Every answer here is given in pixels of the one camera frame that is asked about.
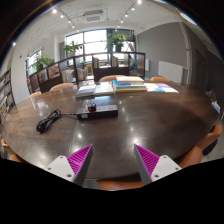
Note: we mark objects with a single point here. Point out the black power strip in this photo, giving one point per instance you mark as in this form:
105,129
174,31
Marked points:
104,112

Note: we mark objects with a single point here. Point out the small potted green plant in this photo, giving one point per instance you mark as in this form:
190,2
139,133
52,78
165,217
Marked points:
41,61

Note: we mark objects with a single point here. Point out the large blue-edged book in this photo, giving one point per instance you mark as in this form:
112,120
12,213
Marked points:
121,85

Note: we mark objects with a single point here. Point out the white book with colourful print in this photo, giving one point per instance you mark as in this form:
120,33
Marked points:
151,87

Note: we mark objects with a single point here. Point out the purple and white book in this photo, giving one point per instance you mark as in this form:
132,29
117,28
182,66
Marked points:
168,88

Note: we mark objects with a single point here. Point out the large window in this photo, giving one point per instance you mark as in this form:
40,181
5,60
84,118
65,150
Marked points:
95,36

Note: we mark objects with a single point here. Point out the ceiling lights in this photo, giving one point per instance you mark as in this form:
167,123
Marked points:
54,10

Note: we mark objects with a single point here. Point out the white-covered book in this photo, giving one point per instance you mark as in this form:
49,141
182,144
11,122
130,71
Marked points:
104,89

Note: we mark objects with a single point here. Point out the white wall radiator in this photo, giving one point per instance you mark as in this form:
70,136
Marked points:
170,71

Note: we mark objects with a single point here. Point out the ceiling air conditioner unit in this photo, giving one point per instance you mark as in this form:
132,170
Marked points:
94,16

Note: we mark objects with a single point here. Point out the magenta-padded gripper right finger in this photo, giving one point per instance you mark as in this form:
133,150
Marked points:
166,165

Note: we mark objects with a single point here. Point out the wall bookshelf unit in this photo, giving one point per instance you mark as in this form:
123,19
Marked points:
5,96

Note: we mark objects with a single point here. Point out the cream thick book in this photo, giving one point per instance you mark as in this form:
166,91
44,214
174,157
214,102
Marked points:
130,90

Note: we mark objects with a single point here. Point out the grey-white book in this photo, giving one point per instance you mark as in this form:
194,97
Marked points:
129,79

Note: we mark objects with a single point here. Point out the large potted green plant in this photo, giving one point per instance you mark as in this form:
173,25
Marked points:
116,40

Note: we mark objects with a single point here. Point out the blue-covered book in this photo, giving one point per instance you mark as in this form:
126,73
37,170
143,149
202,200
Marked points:
86,90

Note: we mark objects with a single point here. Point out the medium potted green plant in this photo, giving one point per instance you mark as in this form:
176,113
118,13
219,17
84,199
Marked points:
72,47

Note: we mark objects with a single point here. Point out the small white wall panel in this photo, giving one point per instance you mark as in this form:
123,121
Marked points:
147,65

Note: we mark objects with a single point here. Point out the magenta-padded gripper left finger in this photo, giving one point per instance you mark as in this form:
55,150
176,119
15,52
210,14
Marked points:
58,165

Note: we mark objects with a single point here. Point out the orange chairs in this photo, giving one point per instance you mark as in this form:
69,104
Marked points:
61,86

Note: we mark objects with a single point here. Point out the dark curved shelf unit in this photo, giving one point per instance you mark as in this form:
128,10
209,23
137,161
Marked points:
110,71

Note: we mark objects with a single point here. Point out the person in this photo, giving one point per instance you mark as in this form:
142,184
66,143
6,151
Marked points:
133,64

